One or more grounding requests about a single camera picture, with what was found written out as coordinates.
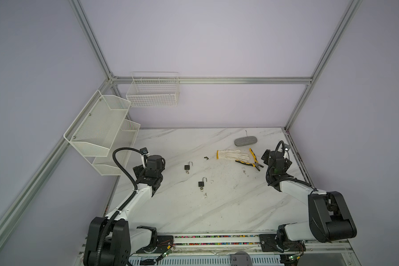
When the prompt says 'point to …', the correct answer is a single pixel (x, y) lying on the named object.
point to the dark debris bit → (206, 157)
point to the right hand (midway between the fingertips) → (276, 152)
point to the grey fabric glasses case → (245, 141)
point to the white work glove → (232, 154)
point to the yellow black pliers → (255, 164)
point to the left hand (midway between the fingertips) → (147, 164)
